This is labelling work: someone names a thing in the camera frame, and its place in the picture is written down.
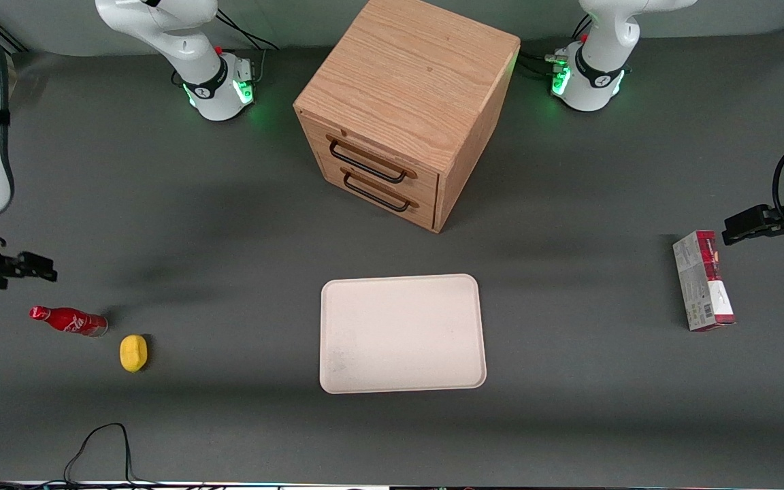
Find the red coke bottle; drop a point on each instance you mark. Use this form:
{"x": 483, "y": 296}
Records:
{"x": 72, "y": 321}

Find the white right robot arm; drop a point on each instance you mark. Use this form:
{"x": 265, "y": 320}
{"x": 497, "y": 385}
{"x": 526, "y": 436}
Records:
{"x": 198, "y": 64}

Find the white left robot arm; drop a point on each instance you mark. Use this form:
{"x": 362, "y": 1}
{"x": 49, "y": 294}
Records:
{"x": 593, "y": 75}

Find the cream plastic tray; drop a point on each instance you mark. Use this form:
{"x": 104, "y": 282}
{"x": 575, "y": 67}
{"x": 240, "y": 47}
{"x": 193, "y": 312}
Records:
{"x": 402, "y": 333}

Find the red and grey carton box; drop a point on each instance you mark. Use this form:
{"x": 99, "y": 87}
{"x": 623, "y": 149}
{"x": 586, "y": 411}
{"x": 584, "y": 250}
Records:
{"x": 701, "y": 282}

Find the yellow lemon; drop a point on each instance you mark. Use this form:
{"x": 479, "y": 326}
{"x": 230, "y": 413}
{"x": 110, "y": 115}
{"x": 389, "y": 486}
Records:
{"x": 133, "y": 353}

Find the wooden drawer cabinet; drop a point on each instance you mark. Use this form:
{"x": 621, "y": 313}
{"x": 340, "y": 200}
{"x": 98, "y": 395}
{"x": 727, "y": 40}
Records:
{"x": 405, "y": 88}

